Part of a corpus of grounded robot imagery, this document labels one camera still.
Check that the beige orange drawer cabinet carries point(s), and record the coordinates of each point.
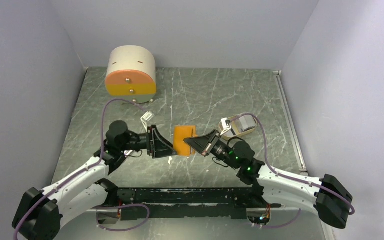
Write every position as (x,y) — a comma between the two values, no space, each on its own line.
(131,74)

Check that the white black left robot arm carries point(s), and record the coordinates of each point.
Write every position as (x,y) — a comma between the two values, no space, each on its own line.
(43,212)

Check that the stack of grey cards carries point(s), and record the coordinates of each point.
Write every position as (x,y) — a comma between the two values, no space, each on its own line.
(246,123)

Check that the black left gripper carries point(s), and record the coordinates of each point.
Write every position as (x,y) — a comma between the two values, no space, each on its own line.
(157,146)

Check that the beige oval tray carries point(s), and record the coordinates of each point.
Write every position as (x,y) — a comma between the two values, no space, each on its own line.
(234,131)

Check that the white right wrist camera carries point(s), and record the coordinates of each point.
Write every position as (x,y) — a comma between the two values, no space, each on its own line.
(224,125)

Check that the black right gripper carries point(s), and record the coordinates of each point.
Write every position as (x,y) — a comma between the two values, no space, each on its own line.
(202,143)

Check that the orange blue card holder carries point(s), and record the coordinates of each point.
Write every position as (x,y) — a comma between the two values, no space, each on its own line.
(182,132)

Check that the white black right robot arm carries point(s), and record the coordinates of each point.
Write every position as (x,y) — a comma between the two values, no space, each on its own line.
(325,197)

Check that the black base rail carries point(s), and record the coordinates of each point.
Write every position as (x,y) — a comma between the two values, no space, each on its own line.
(170,203)

